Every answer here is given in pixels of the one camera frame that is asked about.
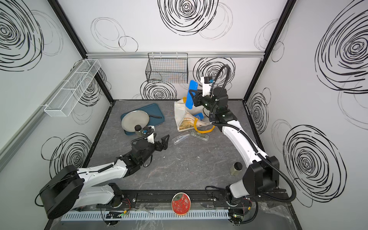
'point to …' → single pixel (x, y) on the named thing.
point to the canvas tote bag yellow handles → (197, 118)
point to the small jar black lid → (138, 127)
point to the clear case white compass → (178, 138)
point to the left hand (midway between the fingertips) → (163, 135)
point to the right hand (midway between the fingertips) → (191, 90)
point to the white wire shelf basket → (67, 98)
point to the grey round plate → (134, 118)
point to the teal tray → (154, 113)
